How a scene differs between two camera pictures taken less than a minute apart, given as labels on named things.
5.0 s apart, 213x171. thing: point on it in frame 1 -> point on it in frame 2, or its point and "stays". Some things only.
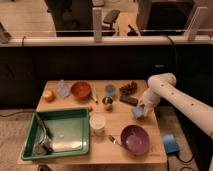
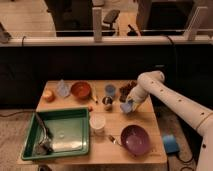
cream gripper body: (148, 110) -> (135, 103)
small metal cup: (107, 101) stays
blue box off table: (171, 144) stays
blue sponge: (139, 111) -> (126, 107)
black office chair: (110, 18) stays
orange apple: (49, 96) stays
